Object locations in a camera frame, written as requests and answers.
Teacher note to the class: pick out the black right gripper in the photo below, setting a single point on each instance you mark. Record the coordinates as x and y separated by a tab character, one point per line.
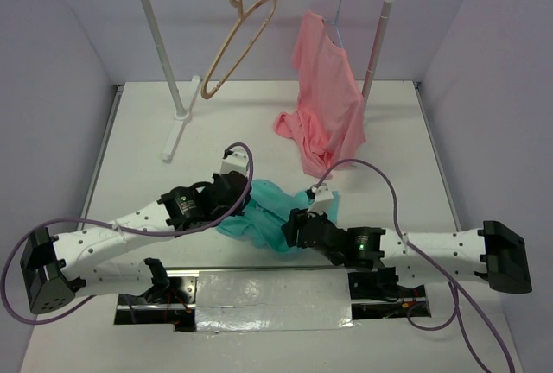
295	218

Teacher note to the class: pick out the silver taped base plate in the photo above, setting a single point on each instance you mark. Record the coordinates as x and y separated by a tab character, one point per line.
271	300

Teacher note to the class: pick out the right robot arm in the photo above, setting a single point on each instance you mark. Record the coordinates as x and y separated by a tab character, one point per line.
492	254

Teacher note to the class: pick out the pink t shirt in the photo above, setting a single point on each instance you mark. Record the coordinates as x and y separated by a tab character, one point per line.
328	123

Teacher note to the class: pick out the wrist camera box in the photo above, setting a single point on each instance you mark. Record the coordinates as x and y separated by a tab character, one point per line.
236	161
321	199

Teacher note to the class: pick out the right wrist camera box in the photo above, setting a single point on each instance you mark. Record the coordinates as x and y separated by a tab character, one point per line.
321	199

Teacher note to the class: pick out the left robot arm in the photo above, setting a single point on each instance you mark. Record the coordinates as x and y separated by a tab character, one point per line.
59	268

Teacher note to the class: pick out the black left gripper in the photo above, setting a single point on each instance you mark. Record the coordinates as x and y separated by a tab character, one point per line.
215	175

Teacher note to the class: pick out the blue wire hanger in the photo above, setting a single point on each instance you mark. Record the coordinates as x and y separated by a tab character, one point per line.
335	22

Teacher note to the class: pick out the teal t shirt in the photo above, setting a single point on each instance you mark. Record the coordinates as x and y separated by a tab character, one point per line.
266	212

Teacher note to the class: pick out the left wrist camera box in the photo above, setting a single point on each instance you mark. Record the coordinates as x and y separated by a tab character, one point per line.
236	161

